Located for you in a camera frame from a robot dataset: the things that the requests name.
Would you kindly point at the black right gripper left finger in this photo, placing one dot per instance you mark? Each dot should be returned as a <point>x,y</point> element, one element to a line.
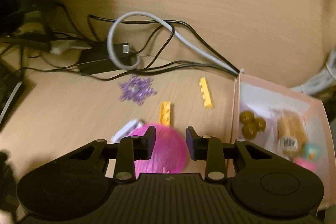
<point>131,149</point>

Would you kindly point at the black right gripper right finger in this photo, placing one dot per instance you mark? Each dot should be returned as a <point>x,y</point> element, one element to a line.
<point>210,150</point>

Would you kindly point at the yellow lego brick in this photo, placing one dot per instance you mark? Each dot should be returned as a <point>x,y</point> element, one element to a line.
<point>165,113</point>
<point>206,95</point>

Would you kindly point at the brown chocolate balls packet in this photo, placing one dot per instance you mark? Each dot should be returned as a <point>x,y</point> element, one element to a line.
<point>254,127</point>

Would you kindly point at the white battery charger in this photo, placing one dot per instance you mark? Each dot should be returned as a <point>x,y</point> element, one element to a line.
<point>126,130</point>

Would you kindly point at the purple snowflake ornament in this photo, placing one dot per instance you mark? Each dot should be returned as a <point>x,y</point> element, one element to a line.
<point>136,89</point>

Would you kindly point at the packaged bread snack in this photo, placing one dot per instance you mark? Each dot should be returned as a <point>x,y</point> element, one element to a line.
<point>291,134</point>

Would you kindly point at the pink cardboard box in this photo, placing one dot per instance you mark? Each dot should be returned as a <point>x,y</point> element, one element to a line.
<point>270,100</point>

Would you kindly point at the black power adapter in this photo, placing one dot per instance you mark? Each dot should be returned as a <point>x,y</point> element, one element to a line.
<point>96,60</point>

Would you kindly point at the white power strip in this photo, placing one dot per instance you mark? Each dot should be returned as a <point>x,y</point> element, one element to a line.
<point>59,47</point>

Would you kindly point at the black keyboard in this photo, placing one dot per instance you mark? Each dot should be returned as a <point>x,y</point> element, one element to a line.
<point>11,89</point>

